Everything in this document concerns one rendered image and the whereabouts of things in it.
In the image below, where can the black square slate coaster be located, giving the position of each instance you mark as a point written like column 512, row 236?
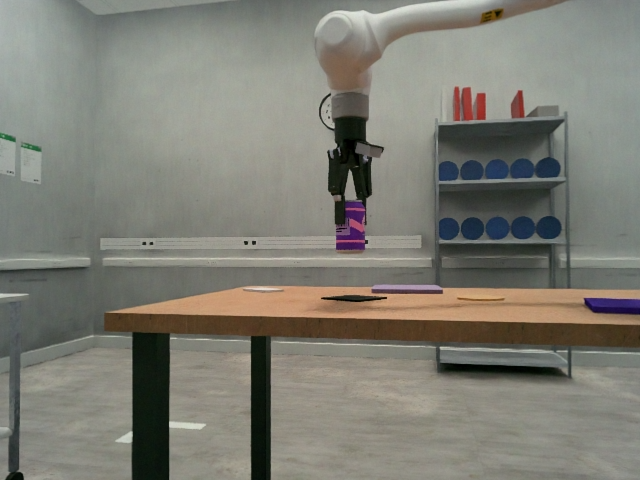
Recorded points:
column 355, row 298

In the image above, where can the purple flat rectangular slab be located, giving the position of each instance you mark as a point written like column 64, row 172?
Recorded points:
column 613, row 305

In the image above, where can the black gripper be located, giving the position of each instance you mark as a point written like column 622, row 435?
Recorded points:
column 343, row 158

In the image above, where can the purple flat square pad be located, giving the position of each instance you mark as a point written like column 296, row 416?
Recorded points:
column 394, row 289

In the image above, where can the purple drink can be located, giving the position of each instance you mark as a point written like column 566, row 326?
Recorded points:
column 350, row 237

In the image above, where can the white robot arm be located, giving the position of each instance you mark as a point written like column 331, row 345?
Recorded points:
column 346, row 51

